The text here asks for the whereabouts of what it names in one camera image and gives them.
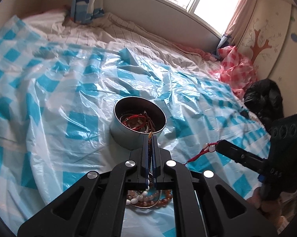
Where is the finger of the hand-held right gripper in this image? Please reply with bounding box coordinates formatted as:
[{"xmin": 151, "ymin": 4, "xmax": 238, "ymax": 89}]
[{"xmin": 216, "ymin": 139, "xmax": 265, "ymax": 176}]

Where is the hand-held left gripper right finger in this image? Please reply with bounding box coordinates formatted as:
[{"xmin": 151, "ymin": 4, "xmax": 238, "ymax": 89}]
[{"xmin": 152, "ymin": 138, "xmax": 278, "ymax": 237}]

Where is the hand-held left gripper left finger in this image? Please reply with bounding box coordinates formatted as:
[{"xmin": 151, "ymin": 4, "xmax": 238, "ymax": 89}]
[{"xmin": 17, "ymin": 138, "xmax": 150, "ymax": 237}]

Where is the braided brown bracelet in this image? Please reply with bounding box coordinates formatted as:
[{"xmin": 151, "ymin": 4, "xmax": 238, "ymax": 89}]
[{"xmin": 148, "ymin": 132, "xmax": 154, "ymax": 176}]

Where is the round metal tin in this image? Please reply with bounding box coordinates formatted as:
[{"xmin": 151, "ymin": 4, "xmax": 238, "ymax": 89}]
[{"xmin": 110, "ymin": 97, "xmax": 168, "ymax": 151}]

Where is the red string white-bead bracelet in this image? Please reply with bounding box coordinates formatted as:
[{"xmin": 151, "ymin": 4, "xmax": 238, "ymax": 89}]
[{"xmin": 183, "ymin": 141, "xmax": 219, "ymax": 166}]

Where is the pile of bracelets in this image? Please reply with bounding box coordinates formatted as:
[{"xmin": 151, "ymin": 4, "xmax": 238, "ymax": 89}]
[{"xmin": 125, "ymin": 173, "xmax": 174, "ymax": 209}]

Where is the person's right hand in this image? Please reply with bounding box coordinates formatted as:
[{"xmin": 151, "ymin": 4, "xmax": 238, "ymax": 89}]
[{"xmin": 247, "ymin": 189, "xmax": 283, "ymax": 216}]

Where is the black plastic bag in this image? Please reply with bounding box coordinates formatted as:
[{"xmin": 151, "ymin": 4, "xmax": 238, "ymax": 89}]
[{"xmin": 243, "ymin": 78, "xmax": 285, "ymax": 132}]

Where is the pink checkered plastic bag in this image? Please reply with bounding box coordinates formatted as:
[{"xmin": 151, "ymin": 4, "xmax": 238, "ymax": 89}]
[{"xmin": 210, "ymin": 45, "xmax": 259, "ymax": 100}]

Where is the blue checkered plastic sheet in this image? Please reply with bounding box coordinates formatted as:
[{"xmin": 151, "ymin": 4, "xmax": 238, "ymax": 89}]
[{"xmin": 0, "ymin": 15, "xmax": 273, "ymax": 237}]

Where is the pink cloth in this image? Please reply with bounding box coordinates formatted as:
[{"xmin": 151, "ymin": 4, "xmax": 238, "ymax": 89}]
[{"xmin": 173, "ymin": 41, "xmax": 221, "ymax": 61}]

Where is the white wardrobe tree decal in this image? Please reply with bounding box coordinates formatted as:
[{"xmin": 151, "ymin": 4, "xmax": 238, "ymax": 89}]
[{"xmin": 237, "ymin": 0, "xmax": 297, "ymax": 120}]

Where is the striped white bedsheet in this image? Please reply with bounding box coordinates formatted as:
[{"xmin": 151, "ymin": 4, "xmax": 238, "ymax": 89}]
[{"xmin": 22, "ymin": 10, "xmax": 225, "ymax": 71}]

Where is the pink curtain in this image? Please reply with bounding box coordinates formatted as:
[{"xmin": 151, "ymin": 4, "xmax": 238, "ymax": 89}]
[{"xmin": 216, "ymin": 0, "xmax": 260, "ymax": 56}]

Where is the white window ledge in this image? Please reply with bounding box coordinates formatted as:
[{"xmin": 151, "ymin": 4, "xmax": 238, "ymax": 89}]
[{"xmin": 101, "ymin": 0, "xmax": 228, "ymax": 53}]

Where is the red cord bracelet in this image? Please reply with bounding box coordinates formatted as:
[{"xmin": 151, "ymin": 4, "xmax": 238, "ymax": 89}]
[{"xmin": 121, "ymin": 114, "xmax": 149, "ymax": 130}]

